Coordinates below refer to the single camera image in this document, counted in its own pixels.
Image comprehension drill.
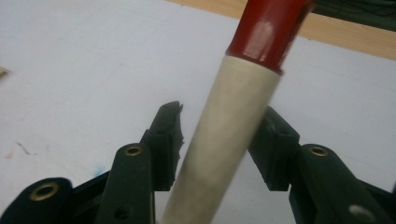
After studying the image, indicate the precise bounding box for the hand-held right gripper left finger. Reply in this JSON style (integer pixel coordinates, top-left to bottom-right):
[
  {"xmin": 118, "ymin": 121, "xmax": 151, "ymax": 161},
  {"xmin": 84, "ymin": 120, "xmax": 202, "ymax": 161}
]
[{"xmin": 141, "ymin": 101, "xmax": 185, "ymax": 192}]

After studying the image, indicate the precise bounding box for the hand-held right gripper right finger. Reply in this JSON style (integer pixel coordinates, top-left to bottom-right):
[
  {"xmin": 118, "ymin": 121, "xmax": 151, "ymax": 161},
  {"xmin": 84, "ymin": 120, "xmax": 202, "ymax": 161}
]
[{"xmin": 247, "ymin": 105, "xmax": 302, "ymax": 192}]

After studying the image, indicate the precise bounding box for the wooden table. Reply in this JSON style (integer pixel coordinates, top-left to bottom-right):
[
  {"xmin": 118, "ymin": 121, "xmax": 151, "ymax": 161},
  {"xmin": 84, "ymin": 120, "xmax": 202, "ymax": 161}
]
[{"xmin": 166, "ymin": 0, "xmax": 396, "ymax": 62}]

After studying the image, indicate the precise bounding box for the cream brush with red handle tip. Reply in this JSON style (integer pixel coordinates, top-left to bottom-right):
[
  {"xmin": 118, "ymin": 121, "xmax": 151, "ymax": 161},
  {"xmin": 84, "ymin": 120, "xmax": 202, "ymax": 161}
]
[{"xmin": 160, "ymin": 0, "xmax": 316, "ymax": 224}]

